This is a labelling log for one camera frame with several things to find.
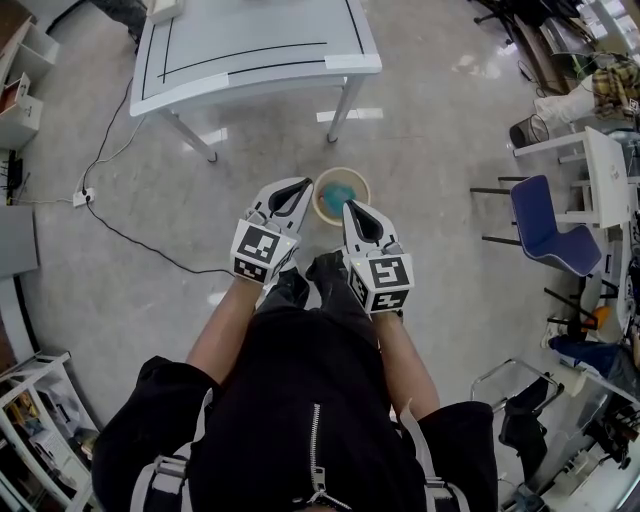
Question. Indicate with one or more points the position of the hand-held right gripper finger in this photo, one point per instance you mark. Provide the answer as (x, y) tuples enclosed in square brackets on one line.
[(349, 235), (391, 236)]

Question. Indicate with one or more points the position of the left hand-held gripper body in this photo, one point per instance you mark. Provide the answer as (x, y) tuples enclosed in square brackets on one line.
[(260, 250)]

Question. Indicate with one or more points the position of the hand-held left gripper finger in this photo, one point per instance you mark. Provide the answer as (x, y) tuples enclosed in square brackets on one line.
[(264, 200), (301, 215)]

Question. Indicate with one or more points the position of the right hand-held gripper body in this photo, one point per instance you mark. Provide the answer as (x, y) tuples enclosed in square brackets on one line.
[(385, 282)]

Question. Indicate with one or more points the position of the beige waste basket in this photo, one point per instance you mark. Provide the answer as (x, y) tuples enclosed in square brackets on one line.
[(327, 216)]

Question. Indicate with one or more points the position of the blue cloth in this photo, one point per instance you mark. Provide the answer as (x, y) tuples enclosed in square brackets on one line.
[(335, 196)]

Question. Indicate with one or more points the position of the person's left forearm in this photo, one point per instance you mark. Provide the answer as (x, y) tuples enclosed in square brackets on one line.
[(220, 330)]

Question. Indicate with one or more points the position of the person's right forearm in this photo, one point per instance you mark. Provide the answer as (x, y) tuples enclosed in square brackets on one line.
[(400, 360)]

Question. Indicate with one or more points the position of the white work table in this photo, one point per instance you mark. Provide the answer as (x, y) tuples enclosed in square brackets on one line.
[(250, 30)]

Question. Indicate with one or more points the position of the person's dark trousers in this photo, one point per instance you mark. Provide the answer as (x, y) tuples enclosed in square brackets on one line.
[(330, 285)]

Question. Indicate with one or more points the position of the person's black top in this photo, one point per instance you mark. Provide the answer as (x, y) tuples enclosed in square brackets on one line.
[(300, 390)]

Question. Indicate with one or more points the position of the blue chair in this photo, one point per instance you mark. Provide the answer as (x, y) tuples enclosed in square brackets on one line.
[(532, 210)]

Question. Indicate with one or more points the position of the black mesh bin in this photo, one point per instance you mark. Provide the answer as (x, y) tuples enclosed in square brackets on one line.
[(529, 131)]

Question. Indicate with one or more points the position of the white power strip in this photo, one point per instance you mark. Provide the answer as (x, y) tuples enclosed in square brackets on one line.
[(84, 197)]

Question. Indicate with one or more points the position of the black jacket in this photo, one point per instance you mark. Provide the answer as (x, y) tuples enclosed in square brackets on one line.
[(522, 425)]

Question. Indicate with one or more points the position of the white tray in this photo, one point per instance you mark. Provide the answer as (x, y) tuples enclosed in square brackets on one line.
[(165, 9)]

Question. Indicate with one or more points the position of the orange round object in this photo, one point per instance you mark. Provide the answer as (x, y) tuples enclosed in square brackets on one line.
[(601, 317)]

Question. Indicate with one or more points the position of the white side table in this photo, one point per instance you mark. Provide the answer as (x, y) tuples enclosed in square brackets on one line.
[(607, 175)]

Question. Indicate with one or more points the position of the grey cabinet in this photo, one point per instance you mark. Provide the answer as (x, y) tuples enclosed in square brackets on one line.
[(17, 240)]

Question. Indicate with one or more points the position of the white shelf rack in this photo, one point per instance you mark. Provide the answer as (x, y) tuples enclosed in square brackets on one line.
[(45, 365)]

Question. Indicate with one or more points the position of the black router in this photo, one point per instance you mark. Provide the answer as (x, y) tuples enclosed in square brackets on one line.
[(15, 175)]

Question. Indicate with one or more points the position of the white low cabinet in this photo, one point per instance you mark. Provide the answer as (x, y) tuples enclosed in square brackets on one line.
[(42, 50)]

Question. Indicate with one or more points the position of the metal frame chair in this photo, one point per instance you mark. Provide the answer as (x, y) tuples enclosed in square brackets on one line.
[(510, 360)]

